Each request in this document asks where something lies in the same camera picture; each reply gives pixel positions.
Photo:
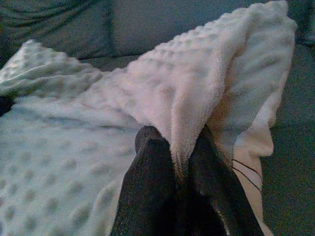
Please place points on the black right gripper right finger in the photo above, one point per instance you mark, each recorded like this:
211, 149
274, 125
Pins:
216, 194

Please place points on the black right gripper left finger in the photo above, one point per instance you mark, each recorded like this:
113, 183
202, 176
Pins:
145, 186

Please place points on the white dotted plush pillow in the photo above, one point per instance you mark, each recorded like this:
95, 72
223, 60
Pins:
137, 105

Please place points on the grey-green fabric sofa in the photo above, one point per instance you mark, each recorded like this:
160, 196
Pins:
290, 152

